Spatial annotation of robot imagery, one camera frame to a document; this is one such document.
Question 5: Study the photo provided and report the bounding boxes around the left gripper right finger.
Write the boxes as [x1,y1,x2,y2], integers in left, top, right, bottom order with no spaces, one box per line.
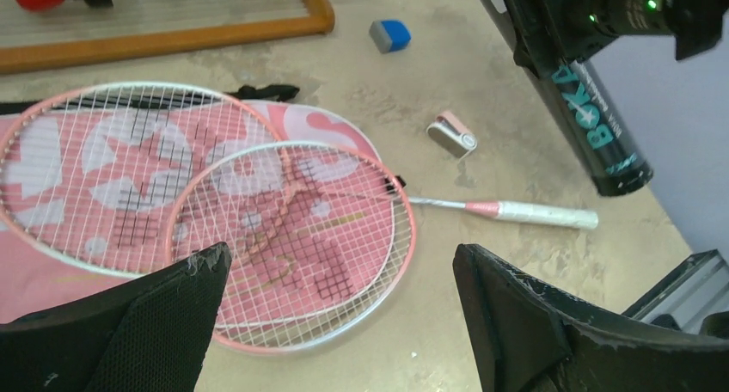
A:
[452,244,728,391]

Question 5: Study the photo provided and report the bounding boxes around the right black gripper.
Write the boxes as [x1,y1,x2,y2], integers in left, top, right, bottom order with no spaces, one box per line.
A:
[500,0,634,80]

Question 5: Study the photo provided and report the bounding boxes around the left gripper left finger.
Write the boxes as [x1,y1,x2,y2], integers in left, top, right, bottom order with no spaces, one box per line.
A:
[1,242,231,391]

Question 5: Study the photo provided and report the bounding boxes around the pink racket cover bag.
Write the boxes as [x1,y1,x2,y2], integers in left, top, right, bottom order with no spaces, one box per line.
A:
[1,83,411,330]

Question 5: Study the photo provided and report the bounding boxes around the black shuttlecock tube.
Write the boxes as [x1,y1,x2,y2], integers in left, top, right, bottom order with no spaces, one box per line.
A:
[526,61,653,197]

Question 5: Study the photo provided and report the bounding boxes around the pink badminton racket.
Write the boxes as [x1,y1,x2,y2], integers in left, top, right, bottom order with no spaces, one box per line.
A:
[165,141,600,355]
[1,82,279,278]

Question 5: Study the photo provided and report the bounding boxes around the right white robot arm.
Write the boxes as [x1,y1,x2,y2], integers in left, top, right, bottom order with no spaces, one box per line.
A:
[504,0,728,79]

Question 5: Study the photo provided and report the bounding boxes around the white pink small clip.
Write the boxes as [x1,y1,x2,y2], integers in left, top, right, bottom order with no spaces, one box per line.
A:
[426,111,478,159]

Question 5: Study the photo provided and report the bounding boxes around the blue grey eraser block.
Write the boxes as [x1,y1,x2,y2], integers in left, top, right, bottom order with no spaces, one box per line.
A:
[369,19,412,54]

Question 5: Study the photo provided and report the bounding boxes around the wooden three-tier shelf rack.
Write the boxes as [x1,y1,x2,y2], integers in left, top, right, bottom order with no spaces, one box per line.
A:
[1,0,335,74]

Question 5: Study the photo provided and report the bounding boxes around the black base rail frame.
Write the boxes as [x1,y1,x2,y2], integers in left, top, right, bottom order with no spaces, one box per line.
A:
[623,250,728,334]

